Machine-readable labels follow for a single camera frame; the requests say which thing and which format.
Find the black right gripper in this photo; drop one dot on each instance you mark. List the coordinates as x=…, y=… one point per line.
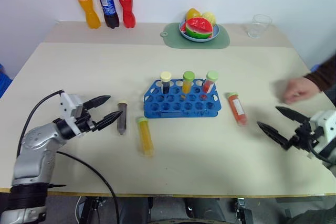
x=305, y=136

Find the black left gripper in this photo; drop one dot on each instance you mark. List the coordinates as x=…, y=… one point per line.
x=85, y=125

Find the dark liquid tube yellow cap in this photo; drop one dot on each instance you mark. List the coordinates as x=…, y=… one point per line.
x=166, y=87
x=122, y=119

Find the red liquid tube green cap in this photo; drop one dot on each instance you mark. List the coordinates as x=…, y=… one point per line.
x=208, y=86
x=237, y=111

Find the orange liquid tube green cap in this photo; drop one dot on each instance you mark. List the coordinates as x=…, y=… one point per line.
x=145, y=137
x=187, y=86

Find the blue test tube rack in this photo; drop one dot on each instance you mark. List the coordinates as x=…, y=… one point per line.
x=183, y=109

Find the person's bare hand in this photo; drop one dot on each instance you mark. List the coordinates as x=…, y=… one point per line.
x=302, y=89

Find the green silicone mat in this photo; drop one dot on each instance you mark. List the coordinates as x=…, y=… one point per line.
x=170, y=40

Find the clear plastic cup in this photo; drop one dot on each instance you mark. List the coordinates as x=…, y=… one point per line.
x=258, y=27

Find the orange soda bottle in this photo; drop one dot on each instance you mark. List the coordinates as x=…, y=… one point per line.
x=89, y=9

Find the blue plastic crate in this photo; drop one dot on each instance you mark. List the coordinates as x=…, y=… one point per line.
x=4, y=82

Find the cola bottle blue label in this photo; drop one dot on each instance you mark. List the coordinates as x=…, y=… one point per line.
x=108, y=6

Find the red soda bottle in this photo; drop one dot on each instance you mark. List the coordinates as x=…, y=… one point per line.
x=126, y=6

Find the small red toy piece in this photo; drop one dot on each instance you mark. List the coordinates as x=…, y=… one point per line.
x=183, y=31

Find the light blue plate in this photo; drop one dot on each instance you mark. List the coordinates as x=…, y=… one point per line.
x=214, y=35

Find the dark grey rounded shape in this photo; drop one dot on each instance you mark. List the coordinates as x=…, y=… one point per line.
x=207, y=208

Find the toy watermelon half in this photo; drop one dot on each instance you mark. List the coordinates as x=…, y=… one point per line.
x=198, y=28

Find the yellow toy fruit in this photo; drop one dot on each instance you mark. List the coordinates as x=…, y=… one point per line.
x=209, y=18

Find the orange toy fruit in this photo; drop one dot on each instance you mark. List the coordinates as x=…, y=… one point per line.
x=193, y=14

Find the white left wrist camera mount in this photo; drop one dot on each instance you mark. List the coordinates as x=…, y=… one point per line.
x=69, y=106

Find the black metal bracket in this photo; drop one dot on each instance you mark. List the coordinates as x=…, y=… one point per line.
x=244, y=211

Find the black metal frame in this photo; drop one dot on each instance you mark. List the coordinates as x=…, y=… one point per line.
x=92, y=211

